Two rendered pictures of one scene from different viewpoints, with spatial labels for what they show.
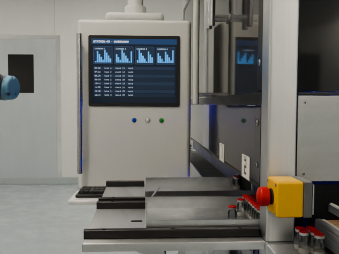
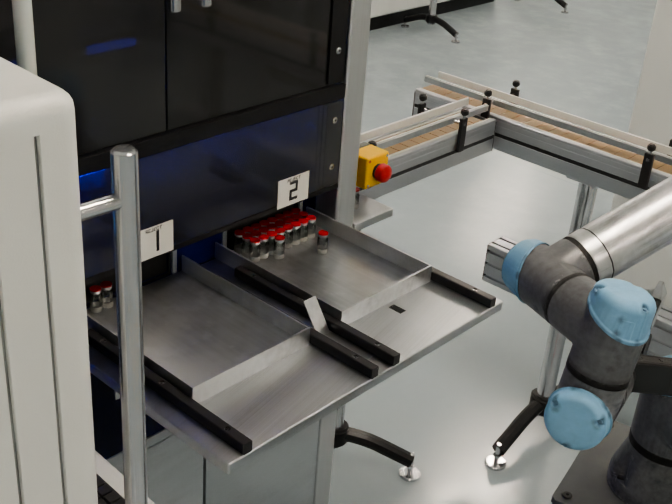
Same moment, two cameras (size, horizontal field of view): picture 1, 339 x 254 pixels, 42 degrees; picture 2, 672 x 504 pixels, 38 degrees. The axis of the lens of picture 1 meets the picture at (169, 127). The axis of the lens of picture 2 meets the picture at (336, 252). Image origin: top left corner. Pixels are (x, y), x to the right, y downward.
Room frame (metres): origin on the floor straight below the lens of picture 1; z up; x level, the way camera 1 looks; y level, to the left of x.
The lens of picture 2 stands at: (2.33, 1.10, 1.83)
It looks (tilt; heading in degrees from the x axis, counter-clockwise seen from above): 28 degrees down; 224
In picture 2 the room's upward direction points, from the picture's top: 4 degrees clockwise
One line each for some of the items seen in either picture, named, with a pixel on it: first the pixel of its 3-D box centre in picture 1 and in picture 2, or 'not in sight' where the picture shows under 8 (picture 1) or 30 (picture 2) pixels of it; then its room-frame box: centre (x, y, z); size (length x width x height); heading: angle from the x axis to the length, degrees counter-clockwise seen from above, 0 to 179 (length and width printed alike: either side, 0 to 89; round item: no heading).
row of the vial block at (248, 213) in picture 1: (252, 209); (283, 238); (1.14, -0.22, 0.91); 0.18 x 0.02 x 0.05; 4
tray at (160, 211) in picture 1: (211, 213); (322, 261); (1.14, -0.11, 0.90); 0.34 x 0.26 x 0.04; 94
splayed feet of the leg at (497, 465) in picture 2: not in sight; (541, 413); (0.18, -0.11, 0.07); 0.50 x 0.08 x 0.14; 4
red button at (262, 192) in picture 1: (266, 196); (381, 172); (0.89, -0.20, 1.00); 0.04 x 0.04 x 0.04; 4
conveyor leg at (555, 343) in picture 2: not in sight; (564, 300); (0.18, -0.11, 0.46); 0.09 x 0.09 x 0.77; 4
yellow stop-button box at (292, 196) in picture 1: (287, 196); (365, 165); (0.89, -0.24, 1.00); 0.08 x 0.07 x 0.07; 94
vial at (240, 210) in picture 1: (241, 207); (279, 247); (1.18, -0.19, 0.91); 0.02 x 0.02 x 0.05
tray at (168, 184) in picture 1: (194, 188); (187, 322); (1.48, -0.09, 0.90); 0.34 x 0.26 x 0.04; 94
